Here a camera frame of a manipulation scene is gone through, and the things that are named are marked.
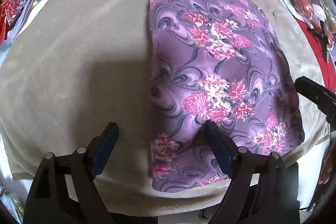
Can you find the purple floral garment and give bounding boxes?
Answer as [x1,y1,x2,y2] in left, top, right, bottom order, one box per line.
[149,0,304,193]

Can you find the black scissors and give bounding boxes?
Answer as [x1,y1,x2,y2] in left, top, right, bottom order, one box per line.
[309,20,329,63]

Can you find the doll in plastic bag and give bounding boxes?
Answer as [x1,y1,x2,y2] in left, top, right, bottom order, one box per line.
[293,0,335,35]

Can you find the beige blanket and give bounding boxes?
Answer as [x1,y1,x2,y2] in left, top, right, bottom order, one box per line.
[1,0,330,216]

